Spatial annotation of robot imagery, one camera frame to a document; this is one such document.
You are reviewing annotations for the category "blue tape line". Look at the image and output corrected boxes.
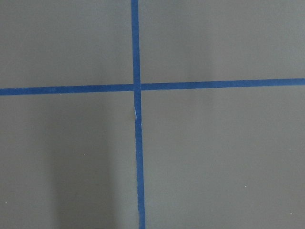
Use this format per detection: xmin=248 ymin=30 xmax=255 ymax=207
xmin=0 ymin=78 xmax=305 ymax=96
xmin=130 ymin=0 xmax=146 ymax=229

